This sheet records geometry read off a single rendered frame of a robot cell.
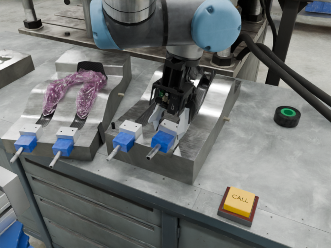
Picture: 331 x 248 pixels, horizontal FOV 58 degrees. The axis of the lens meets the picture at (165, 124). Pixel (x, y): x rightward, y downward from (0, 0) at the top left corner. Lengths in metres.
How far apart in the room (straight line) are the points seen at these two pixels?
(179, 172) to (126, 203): 0.27
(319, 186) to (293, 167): 0.08
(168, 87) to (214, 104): 0.34
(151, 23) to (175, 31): 0.04
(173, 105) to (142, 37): 0.21
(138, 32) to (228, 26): 0.13
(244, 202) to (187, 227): 0.25
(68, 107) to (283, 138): 0.68
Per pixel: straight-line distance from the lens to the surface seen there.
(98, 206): 1.11
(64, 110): 0.99
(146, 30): 0.45
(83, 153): 0.87
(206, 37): 0.46
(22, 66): 1.40
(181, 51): 0.59
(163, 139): 0.70
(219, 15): 0.45
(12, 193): 0.63
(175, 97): 0.61
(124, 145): 0.76
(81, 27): 1.93
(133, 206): 0.98
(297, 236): 0.76
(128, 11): 0.40
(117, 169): 0.84
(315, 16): 4.30
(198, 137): 0.80
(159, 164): 0.79
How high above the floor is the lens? 1.39
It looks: 37 degrees down
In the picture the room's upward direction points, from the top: straight up
